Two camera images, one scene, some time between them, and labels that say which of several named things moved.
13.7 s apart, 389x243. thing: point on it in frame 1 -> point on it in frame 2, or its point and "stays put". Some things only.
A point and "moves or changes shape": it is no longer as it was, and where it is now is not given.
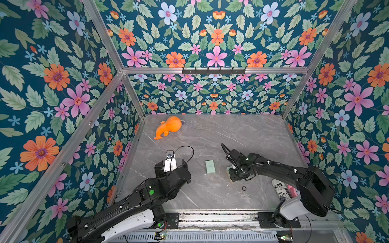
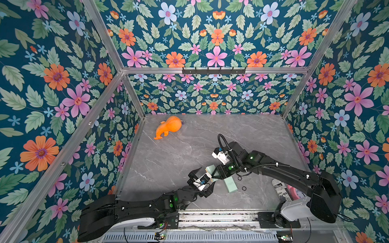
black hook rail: [214, 72] stays put
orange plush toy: [172, 124] stays put
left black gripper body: [160, 171] -> [200, 193]
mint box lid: [228, 168] moves or changes shape
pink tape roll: [293, 191] stays put
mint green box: [210, 166] moves or changes shape
